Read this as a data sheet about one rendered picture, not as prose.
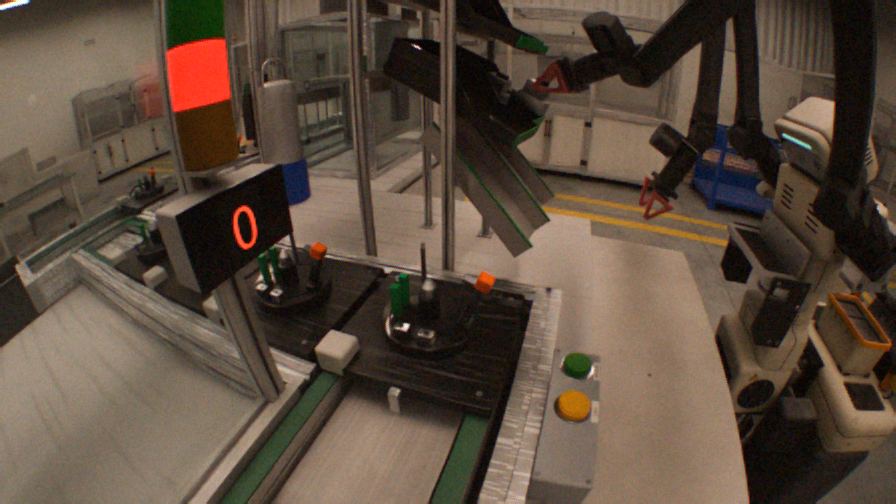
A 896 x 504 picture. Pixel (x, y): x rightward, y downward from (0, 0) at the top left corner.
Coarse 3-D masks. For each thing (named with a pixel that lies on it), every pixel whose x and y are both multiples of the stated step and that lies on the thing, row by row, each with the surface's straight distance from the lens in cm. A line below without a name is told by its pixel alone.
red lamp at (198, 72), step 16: (176, 48) 31; (192, 48) 31; (208, 48) 31; (224, 48) 32; (176, 64) 31; (192, 64) 30; (208, 64) 31; (224, 64) 32; (176, 80) 31; (192, 80) 30; (208, 80) 30; (224, 80) 31; (176, 96) 31; (192, 96) 30; (208, 96) 30; (224, 96) 31
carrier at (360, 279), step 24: (264, 264) 64; (288, 264) 62; (336, 264) 70; (360, 264) 69; (264, 288) 62; (288, 288) 63; (312, 288) 60; (336, 288) 64; (360, 288) 63; (264, 312) 62; (288, 312) 60; (312, 312) 59; (336, 312) 58; (288, 336) 56; (312, 336) 55; (312, 360) 53
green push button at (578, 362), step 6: (570, 354) 51; (576, 354) 52; (582, 354) 52; (564, 360) 50; (570, 360) 50; (576, 360) 51; (582, 360) 51; (588, 360) 51; (564, 366) 50; (570, 366) 50; (576, 366) 50; (582, 366) 50; (588, 366) 50; (570, 372) 50; (576, 372) 49; (582, 372) 50; (588, 372) 50
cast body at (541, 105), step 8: (528, 80) 78; (544, 80) 79; (528, 88) 78; (512, 96) 81; (520, 96) 79; (528, 96) 78; (536, 96) 77; (544, 96) 78; (520, 104) 79; (528, 104) 78; (536, 104) 77; (544, 104) 77; (536, 112) 77; (544, 112) 80
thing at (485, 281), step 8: (464, 280) 46; (472, 280) 46; (480, 280) 45; (488, 280) 45; (480, 288) 46; (488, 288) 45; (472, 296) 47; (480, 296) 47; (472, 304) 48; (464, 312) 49; (472, 312) 49
